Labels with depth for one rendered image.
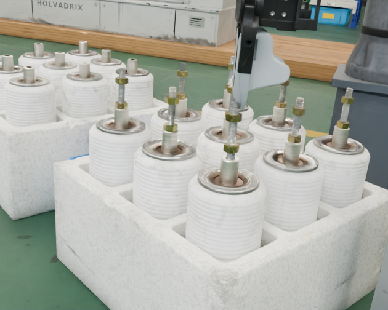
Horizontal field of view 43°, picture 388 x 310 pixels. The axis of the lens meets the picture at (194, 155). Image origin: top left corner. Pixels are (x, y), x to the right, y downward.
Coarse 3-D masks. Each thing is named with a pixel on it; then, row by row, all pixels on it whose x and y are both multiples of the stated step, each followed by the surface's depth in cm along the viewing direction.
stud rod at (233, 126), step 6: (234, 102) 56; (234, 108) 56; (234, 114) 56; (234, 126) 57; (228, 132) 57; (234, 132) 57; (228, 138) 58; (234, 138) 57; (228, 144) 58; (234, 144) 58; (228, 156) 58; (234, 156) 58
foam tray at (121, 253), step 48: (96, 192) 70; (384, 192) 77; (96, 240) 73; (144, 240) 63; (288, 240) 62; (336, 240) 67; (384, 240) 79; (96, 288) 76; (144, 288) 65; (192, 288) 57; (240, 288) 55; (288, 288) 62; (336, 288) 73
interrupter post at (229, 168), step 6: (222, 162) 58; (228, 162) 58; (234, 162) 58; (222, 168) 58; (228, 168) 58; (234, 168) 58; (222, 174) 59; (228, 174) 58; (234, 174) 58; (222, 180) 59; (228, 180) 59; (234, 180) 59
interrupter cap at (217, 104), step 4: (212, 100) 92; (216, 100) 93; (220, 100) 93; (208, 104) 90; (212, 104) 90; (216, 104) 91; (220, 104) 92; (212, 108) 89; (216, 108) 88; (220, 108) 88; (224, 108) 88; (228, 108) 88; (248, 108) 90
